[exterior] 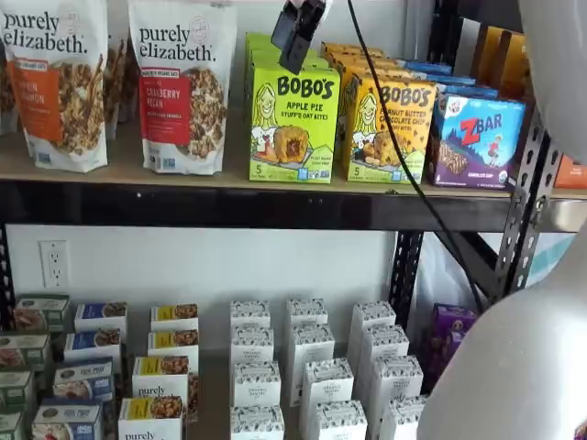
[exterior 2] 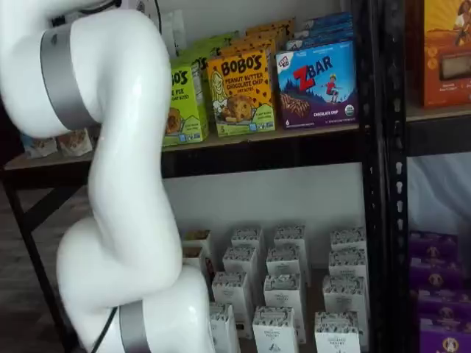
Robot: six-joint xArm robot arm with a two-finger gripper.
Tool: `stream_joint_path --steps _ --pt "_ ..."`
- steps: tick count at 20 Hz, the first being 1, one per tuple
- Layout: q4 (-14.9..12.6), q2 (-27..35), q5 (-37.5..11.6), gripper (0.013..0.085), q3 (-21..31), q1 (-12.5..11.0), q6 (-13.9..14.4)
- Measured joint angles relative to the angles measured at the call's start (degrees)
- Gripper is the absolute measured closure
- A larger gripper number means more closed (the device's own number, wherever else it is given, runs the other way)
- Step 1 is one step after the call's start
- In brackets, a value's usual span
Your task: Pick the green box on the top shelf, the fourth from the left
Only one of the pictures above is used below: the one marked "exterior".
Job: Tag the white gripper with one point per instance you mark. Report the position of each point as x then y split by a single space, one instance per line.
316 5

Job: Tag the green Bobo's apple pie box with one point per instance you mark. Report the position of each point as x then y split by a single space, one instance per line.
259 44
261 56
293 137
257 36

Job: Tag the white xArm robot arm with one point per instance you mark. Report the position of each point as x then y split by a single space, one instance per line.
527 366

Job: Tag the wooden shelf board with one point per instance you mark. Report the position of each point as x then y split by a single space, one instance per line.
236 165
571 192

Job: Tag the blue ZBar box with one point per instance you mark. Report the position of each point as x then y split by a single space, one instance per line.
481 146
428 67
468 91
454 80

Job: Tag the orange cereal box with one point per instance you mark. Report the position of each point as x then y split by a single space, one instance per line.
571 172
513 64
486 50

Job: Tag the yellow white granola box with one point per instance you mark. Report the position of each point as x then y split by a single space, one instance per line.
174 316
151 419
173 344
160 380

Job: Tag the purple snack box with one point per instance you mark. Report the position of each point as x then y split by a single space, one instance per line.
442 353
456 321

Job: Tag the blue oatmeal box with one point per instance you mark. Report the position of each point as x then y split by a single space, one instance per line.
85 378
101 316
69 421
94 344

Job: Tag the green oatmeal box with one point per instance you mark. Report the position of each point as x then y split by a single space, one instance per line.
9 426
41 311
23 350
16 389

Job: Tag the red label granola pouch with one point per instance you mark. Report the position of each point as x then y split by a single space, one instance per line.
183 91

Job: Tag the white granola pouch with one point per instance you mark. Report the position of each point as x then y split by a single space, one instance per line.
5 91
114 91

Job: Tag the orange label granola pouch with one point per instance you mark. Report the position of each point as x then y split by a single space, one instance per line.
59 91

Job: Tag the white floral print carton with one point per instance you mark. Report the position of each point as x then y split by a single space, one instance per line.
328 389
373 316
307 311
314 348
396 380
403 419
252 344
385 348
257 382
250 314
339 419
257 424

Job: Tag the white patterned cartons group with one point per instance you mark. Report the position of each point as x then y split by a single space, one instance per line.
213 380

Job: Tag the black metal shelf frame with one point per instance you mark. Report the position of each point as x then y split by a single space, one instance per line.
229 206
568 213

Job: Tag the white wall outlet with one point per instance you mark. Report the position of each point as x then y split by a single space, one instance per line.
54 266

